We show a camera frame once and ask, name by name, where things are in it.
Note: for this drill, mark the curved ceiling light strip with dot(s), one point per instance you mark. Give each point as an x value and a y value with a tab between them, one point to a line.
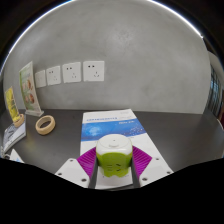
20	32

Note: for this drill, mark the dark-framed glass partition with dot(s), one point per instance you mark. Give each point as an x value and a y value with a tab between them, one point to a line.
215	90

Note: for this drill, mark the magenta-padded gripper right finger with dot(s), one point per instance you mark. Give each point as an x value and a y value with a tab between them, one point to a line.
143	163

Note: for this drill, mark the beige tape roll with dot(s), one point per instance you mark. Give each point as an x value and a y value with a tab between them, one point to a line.
38	126

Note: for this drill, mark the grey blue magazine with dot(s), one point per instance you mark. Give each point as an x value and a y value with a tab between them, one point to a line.
13	135

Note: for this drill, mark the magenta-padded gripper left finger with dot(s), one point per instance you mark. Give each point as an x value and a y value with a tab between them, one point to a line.
85	163

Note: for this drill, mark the white wall switch plate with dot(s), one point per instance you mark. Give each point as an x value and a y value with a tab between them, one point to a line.
40	79

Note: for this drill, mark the small sign on wooden base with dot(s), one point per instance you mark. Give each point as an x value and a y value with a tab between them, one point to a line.
11	103

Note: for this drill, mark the green and white charger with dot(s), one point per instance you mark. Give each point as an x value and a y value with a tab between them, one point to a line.
113	156

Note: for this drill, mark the white and blue booklet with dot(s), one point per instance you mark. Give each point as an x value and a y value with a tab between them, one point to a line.
110	126

